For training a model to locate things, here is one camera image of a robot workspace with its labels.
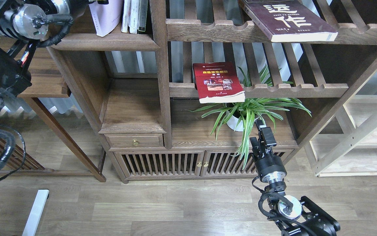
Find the dark wooden side table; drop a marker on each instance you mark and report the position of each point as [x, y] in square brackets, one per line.
[47, 82]

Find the white upright book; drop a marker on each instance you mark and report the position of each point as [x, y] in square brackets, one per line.
[126, 16]
[134, 16]

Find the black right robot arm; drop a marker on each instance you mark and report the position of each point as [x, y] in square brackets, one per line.
[292, 216]

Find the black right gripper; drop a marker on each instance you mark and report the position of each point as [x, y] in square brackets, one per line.
[268, 165]

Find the dark wooden bookshelf cabinet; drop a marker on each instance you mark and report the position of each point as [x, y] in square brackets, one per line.
[141, 86]

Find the red paperback book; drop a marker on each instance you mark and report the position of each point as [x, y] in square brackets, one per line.
[218, 83]

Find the white upright book left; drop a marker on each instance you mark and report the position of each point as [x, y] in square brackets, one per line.
[126, 16]

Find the maroon book with white characters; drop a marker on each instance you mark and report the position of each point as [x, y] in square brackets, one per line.
[288, 21]

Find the white plant pot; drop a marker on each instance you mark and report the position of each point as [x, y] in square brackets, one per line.
[234, 124]

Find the light wooden shelf rack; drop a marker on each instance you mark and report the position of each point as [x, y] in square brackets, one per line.
[347, 146]

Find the white metal leg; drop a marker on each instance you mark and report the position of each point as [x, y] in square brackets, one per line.
[36, 212]

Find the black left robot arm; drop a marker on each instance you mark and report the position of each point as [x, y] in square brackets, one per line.
[26, 25]

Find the pale lavender paperback book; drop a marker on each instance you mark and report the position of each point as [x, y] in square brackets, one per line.
[106, 15]

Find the white upright book middle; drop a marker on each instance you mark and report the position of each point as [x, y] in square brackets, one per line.
[134, 16]

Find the green spider plant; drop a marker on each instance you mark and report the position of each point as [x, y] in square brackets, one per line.
[247, 112]

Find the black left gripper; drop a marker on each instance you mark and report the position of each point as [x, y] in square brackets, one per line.
[72, 7]

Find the brass drawer knob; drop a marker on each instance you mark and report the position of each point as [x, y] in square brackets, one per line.
[135, 142]

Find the dark green upright book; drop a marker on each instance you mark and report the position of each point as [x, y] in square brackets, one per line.
[142, 20]

